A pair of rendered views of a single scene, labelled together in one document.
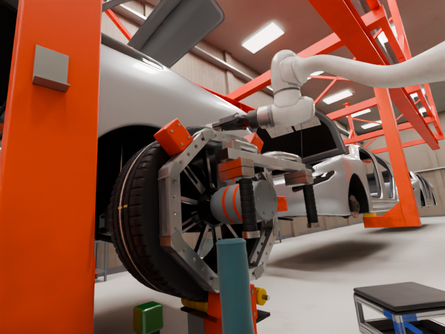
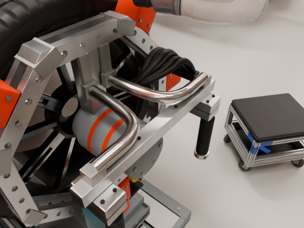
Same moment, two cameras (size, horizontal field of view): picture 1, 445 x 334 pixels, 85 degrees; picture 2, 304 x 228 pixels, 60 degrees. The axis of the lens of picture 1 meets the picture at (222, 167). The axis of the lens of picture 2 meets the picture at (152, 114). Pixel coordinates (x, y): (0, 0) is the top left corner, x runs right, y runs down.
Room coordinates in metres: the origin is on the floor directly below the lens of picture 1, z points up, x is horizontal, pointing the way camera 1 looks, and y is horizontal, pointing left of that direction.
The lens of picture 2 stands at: (0.38, -0.10, 1.34)
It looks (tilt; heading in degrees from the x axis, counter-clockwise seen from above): 41 degrees down; 354
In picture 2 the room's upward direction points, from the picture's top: straight up
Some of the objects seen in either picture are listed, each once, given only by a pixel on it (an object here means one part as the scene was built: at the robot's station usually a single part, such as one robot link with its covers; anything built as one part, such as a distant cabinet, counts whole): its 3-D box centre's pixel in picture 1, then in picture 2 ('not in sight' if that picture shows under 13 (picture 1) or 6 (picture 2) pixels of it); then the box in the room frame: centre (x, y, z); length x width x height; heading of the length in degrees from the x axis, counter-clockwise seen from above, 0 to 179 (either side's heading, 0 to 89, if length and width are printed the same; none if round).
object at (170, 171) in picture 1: (228, 205); (97, 125); (0.91, -0.01, 0.85); 0.54 x 0.07 x 0.54; 135
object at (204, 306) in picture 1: (204, 303); not in sight; (1.03, 0.11, 0.49); 0.29 x 0.06 x 0.06; 45
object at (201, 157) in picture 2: (310, 204); (204, 135); (0.87, -0.30, 0.83); 0.04 x 0.04 x 0.16
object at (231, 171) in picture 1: (236, 169); (99, 194); (0.65, -0.04, 0.93); 0.09 x 0.05 x 0.05; 45
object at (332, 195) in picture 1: (333, 179); not in sight; (5.25, -2.36, 1.49); 4.95 x 1.86 x 1.59; 135
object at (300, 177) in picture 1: (298, 177); (199, 102); (0.89, -0.28, 0.93); 0.09 x 0.05 x 0.05; 45
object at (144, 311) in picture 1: (148, 317); not in sight; (0.47, 0.15, 0.64); 0.04 x 0.04 x 0.04; 45
